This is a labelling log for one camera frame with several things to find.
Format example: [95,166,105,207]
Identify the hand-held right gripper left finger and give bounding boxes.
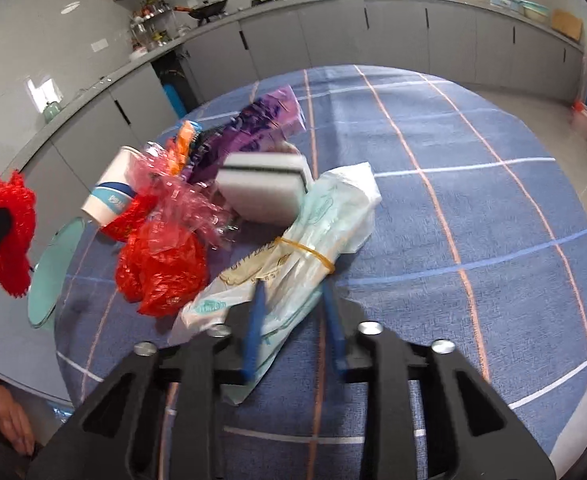
[26,282,274,480]

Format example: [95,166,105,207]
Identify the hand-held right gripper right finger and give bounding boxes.
[321,280,557,480]

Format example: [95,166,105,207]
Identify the red mesh scrubber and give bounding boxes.
[0,170,38,298]

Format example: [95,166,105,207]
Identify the round pale green container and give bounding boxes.
[28,216,93,331]

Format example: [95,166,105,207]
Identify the red plastic bag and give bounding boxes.
[101,192,209,318]

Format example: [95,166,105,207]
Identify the white plastic bag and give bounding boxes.
[168,161,381,406]

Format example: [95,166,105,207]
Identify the purple packaging bag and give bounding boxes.
[186,85,307,186]

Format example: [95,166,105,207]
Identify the person's left hand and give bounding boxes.
[0,360,37,456]

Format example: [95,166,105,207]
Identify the yellow rubber band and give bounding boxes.
[280,236,335,273]

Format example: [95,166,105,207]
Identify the white and blue paper cup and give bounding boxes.
[81,146,147,228]

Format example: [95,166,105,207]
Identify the white sponge with black stripe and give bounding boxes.
[216,152,314,226]

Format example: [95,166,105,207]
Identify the clear red-printed cellophane wrapper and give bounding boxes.
[134,142,234,251]

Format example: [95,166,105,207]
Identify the blue plaid tablecloth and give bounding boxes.
[56,64,587,480]

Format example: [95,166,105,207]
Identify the orange snack wrapper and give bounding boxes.
[166,120,204,176]

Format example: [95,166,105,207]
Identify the blue water jug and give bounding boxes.
[162,82,189,116]

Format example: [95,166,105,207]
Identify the metal spice rack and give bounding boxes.
[128,0,179,53]

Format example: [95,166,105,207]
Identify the grey kitchen counter cabinets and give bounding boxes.
[0,0,587,401]

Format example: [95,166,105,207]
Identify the black wok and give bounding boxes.
[174,0,228,26]

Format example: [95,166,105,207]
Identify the white plastic bucket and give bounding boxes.
[571,101,587,138]

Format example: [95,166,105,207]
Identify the pale green plastic basin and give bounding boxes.
[491,0,551,23]

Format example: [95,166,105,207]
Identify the brown board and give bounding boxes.
[552,10,584,41]

